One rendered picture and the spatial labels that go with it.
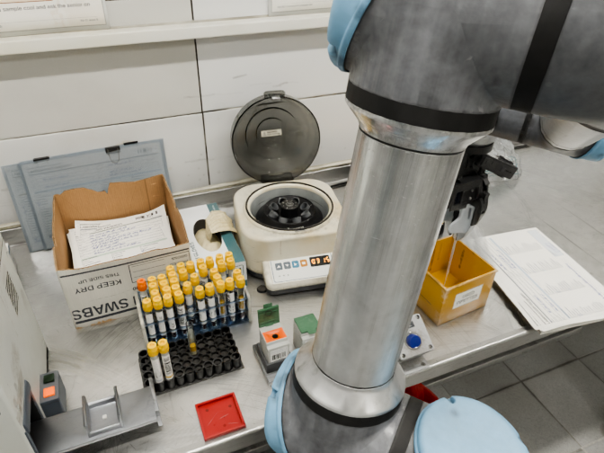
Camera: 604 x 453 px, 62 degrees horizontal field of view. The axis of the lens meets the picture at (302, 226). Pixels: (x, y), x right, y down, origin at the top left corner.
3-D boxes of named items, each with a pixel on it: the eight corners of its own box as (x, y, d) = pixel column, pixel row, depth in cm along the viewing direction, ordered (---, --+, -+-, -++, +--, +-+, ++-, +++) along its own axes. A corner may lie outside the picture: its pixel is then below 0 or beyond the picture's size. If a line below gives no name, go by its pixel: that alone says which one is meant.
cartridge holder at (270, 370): (269, 386, 88) (269, 373, 86) (253, 350, 94) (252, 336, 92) (297, 377, 90) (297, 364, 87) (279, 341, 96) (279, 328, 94)
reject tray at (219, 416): (205, 442, 79) (204, 439, 79) (195, 407, 84) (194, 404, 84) (245, 427, 81) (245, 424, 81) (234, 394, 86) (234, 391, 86)
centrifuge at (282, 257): (250, 301, 105) (248, 255, 98) (232, 221, 128) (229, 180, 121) (359, 284, 110) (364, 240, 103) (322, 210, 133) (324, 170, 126)
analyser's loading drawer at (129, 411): (19, 473, 72) (7, 453, 69) (20, 434, 77) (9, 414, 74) (162, 425, 79) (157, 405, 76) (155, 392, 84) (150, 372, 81)
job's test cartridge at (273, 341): (268, 371, 89) (268, 347, 85) (259, 351, 92) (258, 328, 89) (289, 364, 90) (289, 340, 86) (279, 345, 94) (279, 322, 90)
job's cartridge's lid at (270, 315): (257, 307, 86) (256, 306, 87) (259, 329, 89) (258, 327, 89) (279, 302, 88) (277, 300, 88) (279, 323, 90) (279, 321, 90)
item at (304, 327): (302, 360, 93) (303, 335, 89) (292, 342, 96) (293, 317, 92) (322, 354, 94) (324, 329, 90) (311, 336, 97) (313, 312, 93)
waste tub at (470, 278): (437, 327, 100) (446, 290, 94) (396, 286, 110) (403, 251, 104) (486, 306, 105) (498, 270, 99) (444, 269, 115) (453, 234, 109)
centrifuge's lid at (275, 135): (227, 95, 111) (224, 87, 118) (235, 198, 123) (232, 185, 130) (322, 89, 115) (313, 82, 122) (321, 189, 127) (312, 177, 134)
